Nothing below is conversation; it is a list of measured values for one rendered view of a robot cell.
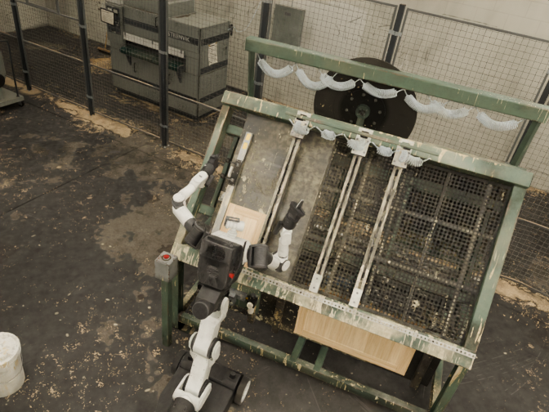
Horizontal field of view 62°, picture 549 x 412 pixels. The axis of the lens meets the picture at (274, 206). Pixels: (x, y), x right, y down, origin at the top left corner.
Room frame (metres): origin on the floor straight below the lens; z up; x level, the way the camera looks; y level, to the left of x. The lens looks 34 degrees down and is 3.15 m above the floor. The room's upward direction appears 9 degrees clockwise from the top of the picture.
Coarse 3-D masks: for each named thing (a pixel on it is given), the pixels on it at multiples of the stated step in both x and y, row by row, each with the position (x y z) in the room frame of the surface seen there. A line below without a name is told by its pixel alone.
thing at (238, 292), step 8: (200, 288) 2.38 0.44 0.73; (232, 288) 2.42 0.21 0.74; (240, 288) 2.40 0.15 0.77; (248, 288) 2.39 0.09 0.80; (232, 296) 2.31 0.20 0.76; (240, 296) 2.35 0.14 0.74; (248, 296) 2.38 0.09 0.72; (232, 304) 2.31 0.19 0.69; (240, 304) 2.40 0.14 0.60; (248, 304) 2.29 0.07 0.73; (256, 304) 2.34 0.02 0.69; (232, 312) 2.31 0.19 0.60; (248, 312) 2.32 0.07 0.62; (256, 312) 2.36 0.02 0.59
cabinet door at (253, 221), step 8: (232, 208) 2.78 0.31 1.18; (240, 208) 2.78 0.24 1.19; (248, 208) 2.77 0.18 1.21; (232, 216) 2.75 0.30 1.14; (240, 216) 2.75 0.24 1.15; (248, 216) 2.74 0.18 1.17; (256, 216) 2.73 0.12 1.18; (264, 216) 2.73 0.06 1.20; (248, 224) 2.70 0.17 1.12; (256, 224) 2.70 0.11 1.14; (240, 232) 2.67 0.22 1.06; (248, 232) 2.66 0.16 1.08; (256, 232) 2.65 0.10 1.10; (256, 240) 2.61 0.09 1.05
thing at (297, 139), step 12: (300, 120) 2.96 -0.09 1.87; (300, 132) 3.03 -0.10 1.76; (300, 144) 3.04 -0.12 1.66; (288, 156) 2.95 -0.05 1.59; (288, 168) 2.89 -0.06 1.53; (288, 180) 2.89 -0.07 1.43; (276, 192) 2.79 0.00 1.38; (276, 204) 2.73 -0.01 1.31; (276, 216) 2.72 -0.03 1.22; (264, 228) 2.62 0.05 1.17; (264, 240) 2.57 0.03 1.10
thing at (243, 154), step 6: (246, 132) 3.14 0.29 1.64; (240, 150) 3.05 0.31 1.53; (246, 150) 3.05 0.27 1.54; (240, 156) 3.02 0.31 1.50; (246, 156) 3.05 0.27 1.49; (240, 168) 2.96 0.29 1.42; (228, 186) 2.88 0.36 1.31; (234, 186) 2.89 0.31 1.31; (228, 192) 2.85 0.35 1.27; (228, 198) 2.82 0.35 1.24; (222, 204) 2.79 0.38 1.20; (228, 204) 2.80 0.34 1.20; (222, 210) 2.76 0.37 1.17; (222, 216) 2.74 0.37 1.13; (216, 222) 2.71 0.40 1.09; (216, 228) 2.68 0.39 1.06
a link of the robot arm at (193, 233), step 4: (188, 220) 2.33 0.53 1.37; (192, 220) 2.33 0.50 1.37; (196, 220) 2.35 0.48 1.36; (184, 224) 2.32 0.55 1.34; (188, 224) 2.30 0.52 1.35; (192, 224) 2.30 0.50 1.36; (188, 228) 2.28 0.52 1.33; (192, 228) 2.27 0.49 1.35; (192, 232) 2.25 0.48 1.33; (196, 232) 2.25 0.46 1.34; (200, 232) 2.25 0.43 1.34; (188, 236) 2.25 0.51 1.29; (192, 236) 2.24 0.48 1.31; (196, 236) 2.24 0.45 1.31; (200, 236) 2.25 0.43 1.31; (188, 240) 2.23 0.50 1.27; (192, 240) 2.23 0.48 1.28; (196, 240) 2.24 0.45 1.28; (196, 244) 2.24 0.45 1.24
